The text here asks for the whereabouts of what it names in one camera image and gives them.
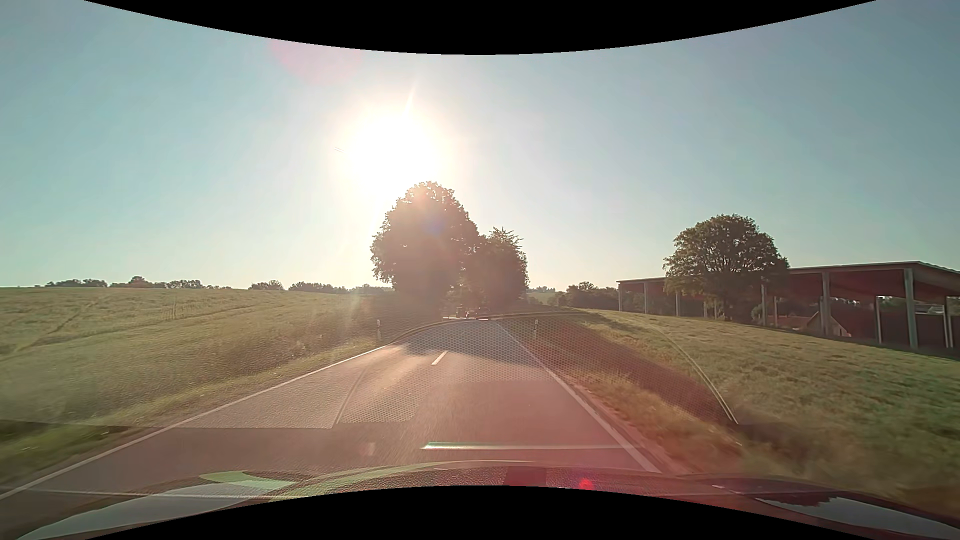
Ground smaller dark tree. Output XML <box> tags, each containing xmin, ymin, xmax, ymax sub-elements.
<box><xmin>461</xmin><ymin>228</ymin><xmax>530</xmax><ymax>312</ymax></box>

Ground large dark tree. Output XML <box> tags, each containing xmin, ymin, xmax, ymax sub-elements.
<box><xmin>369</xmin><ymin>180</ymin><xmax>482</xmax><ymax>312</ymax></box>

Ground distant dark trees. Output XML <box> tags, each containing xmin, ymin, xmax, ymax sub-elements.
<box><xmin>555</xmin><ymin>282</ymin><xmax>622</xmax><ymax>311</ymax></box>

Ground grey asphalt road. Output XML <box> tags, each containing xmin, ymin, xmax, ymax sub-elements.
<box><xmin>0</xmin><ymin>316</ymin><xmax>665</xmax><ymax>526</ymax></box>

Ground car's own bonnet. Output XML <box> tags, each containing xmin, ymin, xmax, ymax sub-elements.
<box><xmin>15</xmin><ymin>461</ymin><xmax>960</xmax><ymax>540</ymax></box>

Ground broad round tree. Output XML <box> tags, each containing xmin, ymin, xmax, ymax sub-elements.
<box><xmin>663</xmin><ymin>214</ymin><xmax>791</xmax><ymax>322</ymax></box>

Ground distant row of trees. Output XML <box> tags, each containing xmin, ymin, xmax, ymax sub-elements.
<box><xmin>41</xmin><ymin>276</ymin><xmax>395</xmax><ymax>295</ymax></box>

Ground grass bank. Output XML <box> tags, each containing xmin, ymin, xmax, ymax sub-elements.
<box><xmin>498</xmin><ymin>307</ymin><xmax>960</xmax><ymax>519</ymax></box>

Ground grass field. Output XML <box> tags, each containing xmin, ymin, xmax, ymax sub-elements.
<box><xmin>0</xmin><ymin>287</ymin><xmax>444</xmax><ymax>485</ymax></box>

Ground open-sided barn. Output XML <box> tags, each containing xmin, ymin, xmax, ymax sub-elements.
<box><xmin>616</xmin><ymin>261</ymin><xmax>960</xmax><ymax>354</ymax></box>

